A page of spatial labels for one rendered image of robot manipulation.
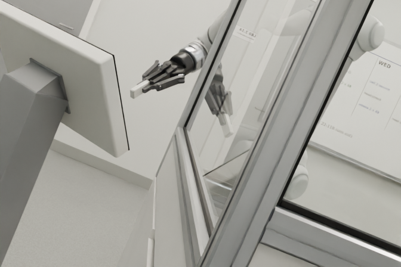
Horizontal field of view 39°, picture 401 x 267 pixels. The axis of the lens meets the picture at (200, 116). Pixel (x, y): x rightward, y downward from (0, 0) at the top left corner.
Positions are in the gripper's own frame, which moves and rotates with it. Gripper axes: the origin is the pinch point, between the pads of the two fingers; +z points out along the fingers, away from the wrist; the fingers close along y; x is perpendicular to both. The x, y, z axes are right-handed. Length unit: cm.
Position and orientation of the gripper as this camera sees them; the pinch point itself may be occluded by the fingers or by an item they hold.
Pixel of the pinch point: (139, 89)
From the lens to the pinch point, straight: 171.2
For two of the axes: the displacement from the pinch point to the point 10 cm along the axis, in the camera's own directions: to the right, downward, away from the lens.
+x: -0.3, 7.6, 6.5
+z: -6.7, 4.7, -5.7
